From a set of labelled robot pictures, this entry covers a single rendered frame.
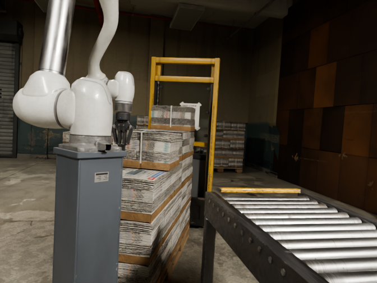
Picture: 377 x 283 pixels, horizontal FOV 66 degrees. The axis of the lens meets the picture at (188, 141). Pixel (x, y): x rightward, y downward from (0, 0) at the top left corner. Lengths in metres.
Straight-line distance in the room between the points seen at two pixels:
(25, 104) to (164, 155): 0.85
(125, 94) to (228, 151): 5.96
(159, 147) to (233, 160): 5.69
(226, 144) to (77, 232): 6.36
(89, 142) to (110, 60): 7.65
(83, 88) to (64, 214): 0.47
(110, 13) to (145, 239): 1.11
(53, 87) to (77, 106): 0.15
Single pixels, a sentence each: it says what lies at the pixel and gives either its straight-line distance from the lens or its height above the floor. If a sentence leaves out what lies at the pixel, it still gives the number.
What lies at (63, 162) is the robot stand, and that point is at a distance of 1.20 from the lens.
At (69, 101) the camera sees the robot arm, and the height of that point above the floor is 1.18.
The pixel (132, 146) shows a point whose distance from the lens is 1.85.
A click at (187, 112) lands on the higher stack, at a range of 2.64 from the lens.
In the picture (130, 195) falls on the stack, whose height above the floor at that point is 0.73.
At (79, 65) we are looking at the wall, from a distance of 8.79.
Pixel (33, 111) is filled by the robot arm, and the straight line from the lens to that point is 1.25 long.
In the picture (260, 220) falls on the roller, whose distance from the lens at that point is 1.09.
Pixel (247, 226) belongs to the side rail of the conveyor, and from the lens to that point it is 1.00.
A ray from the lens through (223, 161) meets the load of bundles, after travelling 7.32.
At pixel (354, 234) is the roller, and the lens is 1.13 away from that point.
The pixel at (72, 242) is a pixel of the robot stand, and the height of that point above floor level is 0.67.
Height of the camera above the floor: 1.11
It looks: 3 degrees down
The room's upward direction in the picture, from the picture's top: 3 degrees clockwise
